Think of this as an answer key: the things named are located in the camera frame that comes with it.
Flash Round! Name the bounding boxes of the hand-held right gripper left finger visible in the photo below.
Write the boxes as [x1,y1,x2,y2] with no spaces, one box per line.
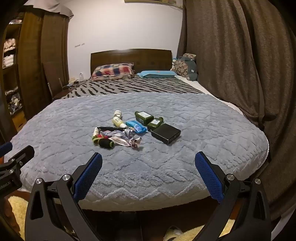
[24,152,103,241]

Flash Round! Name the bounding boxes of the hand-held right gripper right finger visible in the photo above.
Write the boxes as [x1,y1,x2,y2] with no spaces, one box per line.
[195,151,271,241]

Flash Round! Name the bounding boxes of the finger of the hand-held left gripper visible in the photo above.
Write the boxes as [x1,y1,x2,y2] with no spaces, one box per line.
[0,142,13,160]
[4,146,35,173]

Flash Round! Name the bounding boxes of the black tube with silver cap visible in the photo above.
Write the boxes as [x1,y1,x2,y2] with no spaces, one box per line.
[97,126,134,133]

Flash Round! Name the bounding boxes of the yellow and white tube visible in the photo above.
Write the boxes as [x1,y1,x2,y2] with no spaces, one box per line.
[112,117,129,129]

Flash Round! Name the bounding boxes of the black and green roller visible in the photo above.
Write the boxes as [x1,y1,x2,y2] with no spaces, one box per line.
[92,138,114,150]

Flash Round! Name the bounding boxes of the colourful snack wrapper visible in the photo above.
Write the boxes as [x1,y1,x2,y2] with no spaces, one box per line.
[92,127,105,140]

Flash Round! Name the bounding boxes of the grey fleece blanket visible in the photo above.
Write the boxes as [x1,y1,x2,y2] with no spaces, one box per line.
[5,92,270,211]

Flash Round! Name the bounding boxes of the pile of dark patterned clothes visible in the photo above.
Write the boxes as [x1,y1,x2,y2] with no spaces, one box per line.
[6,89,23,114]

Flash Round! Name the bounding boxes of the silver crumpled wrapper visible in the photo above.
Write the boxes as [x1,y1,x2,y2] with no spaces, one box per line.
[104,130,133,140]

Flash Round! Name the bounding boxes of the black box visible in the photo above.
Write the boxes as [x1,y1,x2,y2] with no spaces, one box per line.
[151,123,181,145]

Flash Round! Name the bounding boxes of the blue plastic packet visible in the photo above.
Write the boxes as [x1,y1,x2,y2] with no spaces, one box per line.
[126,120,148,133]

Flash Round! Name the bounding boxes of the small green bottle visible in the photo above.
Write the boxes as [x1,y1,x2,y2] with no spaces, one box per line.
[147,117,164,131]

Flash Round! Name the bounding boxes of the large green bottle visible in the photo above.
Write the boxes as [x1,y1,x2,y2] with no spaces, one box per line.
[135,111,154,126]

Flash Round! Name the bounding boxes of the brown chair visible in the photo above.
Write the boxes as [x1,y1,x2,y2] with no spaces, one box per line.
[43,62,64,100]

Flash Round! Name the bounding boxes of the white bed sheet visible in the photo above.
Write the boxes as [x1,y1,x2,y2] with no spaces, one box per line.
[180,77,245,116]

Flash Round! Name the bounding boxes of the wooden wardrobe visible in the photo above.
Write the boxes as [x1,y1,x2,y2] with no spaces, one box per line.
[0,7,74,139]

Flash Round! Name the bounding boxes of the stack of folded clothes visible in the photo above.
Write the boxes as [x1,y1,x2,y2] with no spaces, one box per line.
[2,38,17,68]

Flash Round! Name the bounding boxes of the grey black striped blanket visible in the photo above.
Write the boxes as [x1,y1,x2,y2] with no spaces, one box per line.
[60,75,206,100]

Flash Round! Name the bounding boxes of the plaid pillow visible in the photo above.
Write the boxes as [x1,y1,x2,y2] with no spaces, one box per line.
[91,62,135,81]

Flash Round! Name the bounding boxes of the brown patterned cushion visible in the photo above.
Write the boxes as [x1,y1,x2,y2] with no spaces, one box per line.
[172,54,197,76]

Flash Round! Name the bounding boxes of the blue pillow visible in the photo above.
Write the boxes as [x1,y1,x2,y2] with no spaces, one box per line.
[136,70,177,78]

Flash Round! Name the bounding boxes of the brown curtain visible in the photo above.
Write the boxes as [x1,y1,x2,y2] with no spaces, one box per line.
[177,0,296,223]

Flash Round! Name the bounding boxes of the wooden headboard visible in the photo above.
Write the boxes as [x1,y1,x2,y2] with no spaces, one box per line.
[91,49,173,79]

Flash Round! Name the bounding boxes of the grey cloth on wardrobe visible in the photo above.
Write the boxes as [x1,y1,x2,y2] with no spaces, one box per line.
[23,0,74,18]

